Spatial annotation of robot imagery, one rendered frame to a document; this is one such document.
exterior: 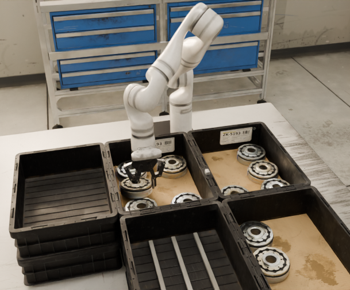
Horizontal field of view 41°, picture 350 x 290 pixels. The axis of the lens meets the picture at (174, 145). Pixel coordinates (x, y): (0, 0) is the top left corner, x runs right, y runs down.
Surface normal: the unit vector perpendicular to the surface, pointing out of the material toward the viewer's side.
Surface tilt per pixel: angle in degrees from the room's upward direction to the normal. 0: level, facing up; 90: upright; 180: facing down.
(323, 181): 0
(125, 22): 90
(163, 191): 0
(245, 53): 90
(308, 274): 0
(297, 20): 90
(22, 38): 90
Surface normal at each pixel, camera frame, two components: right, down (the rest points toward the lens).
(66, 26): 0.24, 0.53
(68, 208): 0.00, -0.84
